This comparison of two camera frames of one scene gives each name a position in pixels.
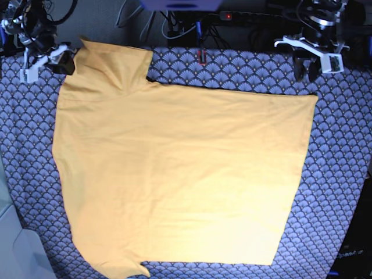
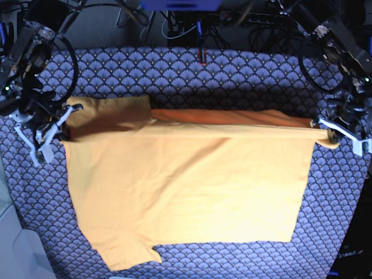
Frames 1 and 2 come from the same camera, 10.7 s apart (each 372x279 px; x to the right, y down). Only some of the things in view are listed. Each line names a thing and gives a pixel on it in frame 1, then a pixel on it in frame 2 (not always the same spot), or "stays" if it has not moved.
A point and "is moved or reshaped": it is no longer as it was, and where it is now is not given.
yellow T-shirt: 160,172 is moved or reshaped
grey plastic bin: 21,256 stays
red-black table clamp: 201,56 stays
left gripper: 40,41 → 43,118
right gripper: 321,38 → 350,117
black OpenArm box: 354,259 stays
